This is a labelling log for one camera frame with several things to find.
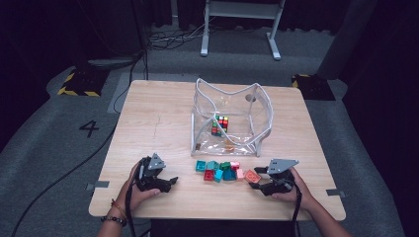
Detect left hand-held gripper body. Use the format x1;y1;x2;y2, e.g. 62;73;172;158
134;152;167;193

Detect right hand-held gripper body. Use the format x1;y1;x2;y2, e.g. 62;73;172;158
266;159;300;197

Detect dark blue building block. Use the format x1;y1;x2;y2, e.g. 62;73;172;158
222;168;237;182

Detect multicoloured puzzle cube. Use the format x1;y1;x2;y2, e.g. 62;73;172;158
210;115;230;137

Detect clear plastic bag white trim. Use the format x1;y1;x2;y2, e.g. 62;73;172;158
190;77;275;158

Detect person's right hand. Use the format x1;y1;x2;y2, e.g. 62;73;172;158
271;167;314;211

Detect person's left hand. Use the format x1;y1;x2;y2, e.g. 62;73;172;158
117;162;162;213

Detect grey tape piece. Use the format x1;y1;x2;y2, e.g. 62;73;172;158
325;188;347;199
86;180;111;192

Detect black yellow striped base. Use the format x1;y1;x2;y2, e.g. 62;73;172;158
57;65;112;98
291;73;336;102

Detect grey stand base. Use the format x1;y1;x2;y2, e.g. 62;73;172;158
87;56;144;70

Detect black stand pole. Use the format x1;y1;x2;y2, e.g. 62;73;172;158
131;0;150;81

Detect grey curtain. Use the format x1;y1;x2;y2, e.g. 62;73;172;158
317;0;378;80

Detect right hand-held gripper black cable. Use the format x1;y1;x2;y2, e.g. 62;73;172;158
291;184;303;237

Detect hand-held gripper black cable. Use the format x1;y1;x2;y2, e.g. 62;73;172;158
125;182;138;237
291;184;303;237

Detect left hand-held gripper black cable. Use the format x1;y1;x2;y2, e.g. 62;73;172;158
125;182;138;237

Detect orange string bracelet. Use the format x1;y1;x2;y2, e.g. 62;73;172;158
111;197;128;218

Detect dark bead bracelet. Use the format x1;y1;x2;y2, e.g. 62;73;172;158
100;215;127;228

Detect black floor cable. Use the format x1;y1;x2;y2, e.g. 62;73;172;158
113;53;141;115
11;124;118;237

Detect bundle of floor cables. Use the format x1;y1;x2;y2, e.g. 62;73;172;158
146;18;211;51

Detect white metal stand frame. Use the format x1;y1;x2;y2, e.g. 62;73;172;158
200;0;287;61

